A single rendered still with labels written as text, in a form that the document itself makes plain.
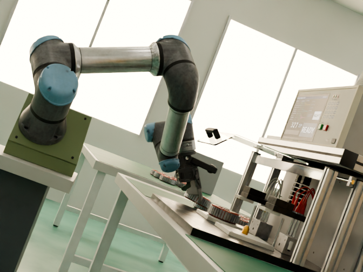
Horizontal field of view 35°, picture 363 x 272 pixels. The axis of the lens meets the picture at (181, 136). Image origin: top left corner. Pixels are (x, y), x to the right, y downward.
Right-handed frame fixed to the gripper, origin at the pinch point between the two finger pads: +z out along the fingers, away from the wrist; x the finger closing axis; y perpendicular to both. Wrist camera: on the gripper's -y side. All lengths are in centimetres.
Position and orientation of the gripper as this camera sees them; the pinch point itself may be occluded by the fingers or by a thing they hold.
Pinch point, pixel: (198, 199)
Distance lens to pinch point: 235.5
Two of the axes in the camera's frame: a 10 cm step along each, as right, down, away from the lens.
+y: -9.7, 1.4, -1.8
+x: 1.8, 0.2, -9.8
